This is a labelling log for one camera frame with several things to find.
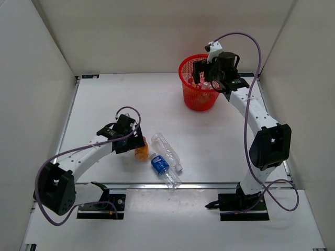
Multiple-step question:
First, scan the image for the clear bottle red cap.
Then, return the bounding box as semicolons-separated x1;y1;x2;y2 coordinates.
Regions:
191;79;213;90

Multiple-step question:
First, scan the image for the orange juice bottle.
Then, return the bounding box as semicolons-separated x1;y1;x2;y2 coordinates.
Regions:
184;89;211;106
135;137;149;161

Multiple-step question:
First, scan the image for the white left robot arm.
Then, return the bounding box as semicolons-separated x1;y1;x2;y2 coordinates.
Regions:
33;114;144;216

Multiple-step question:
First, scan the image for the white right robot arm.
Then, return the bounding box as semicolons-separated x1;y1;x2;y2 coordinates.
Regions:
192;52;292;209

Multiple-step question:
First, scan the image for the red mesh plastic bin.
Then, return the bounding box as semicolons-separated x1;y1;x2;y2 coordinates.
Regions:
178;54;219;111

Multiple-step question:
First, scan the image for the black label sticker, right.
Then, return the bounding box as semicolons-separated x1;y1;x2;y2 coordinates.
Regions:
239;73;254;77

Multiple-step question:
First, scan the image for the black label sticker,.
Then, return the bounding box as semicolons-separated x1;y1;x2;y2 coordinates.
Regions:
239;73;254;77
81;74;99;79

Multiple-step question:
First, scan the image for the clear bottle blue label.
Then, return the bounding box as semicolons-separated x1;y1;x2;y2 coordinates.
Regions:
149;152;182;189

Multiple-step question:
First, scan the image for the large clear plastic bottle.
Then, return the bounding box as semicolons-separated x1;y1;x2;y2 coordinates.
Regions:
151;133;183;173

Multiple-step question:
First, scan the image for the black label sticker, left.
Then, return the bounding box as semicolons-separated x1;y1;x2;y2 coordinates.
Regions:
81;74;99;79

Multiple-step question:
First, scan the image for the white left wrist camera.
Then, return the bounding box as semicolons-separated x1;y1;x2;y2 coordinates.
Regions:
115;113;130;121

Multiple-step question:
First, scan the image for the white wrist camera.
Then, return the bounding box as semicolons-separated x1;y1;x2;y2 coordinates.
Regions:
205;41;222;64
115;113;130;121

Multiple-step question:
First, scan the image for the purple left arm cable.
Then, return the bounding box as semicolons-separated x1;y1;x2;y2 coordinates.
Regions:
33;106;142;226

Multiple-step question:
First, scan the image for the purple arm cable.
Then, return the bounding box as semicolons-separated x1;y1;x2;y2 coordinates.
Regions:
214;32;299;215
33;106;142;226

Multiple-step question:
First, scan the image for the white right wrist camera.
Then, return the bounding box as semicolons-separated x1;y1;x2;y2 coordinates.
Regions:
205;41;222;64

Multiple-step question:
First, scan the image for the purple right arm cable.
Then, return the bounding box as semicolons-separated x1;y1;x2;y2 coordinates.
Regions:
214;32;299;215

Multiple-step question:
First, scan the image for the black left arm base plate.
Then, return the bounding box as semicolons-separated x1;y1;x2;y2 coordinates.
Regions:
76;190;126;220

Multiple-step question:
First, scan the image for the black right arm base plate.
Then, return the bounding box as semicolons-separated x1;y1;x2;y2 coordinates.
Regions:
205;193;270;222

